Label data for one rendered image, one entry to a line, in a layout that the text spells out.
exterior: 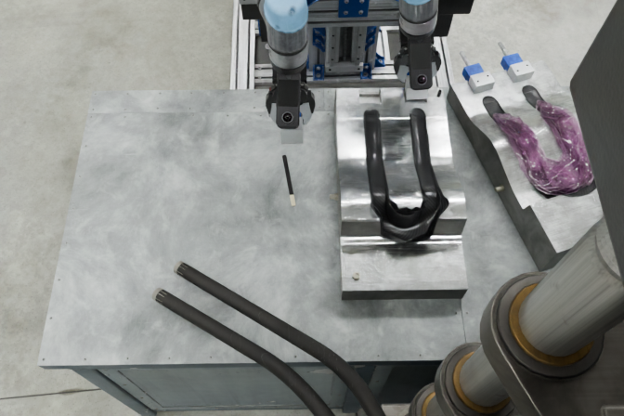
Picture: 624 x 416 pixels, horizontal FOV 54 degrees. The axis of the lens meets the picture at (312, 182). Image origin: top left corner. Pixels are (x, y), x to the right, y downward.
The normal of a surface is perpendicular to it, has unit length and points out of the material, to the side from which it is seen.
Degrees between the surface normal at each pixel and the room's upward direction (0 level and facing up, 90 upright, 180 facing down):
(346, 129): 3
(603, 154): 90
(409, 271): 0
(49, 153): 0
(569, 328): 90
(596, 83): 90
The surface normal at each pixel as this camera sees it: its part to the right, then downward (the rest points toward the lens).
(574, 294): -0.90, 0.37
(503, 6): 0.00, -0.49
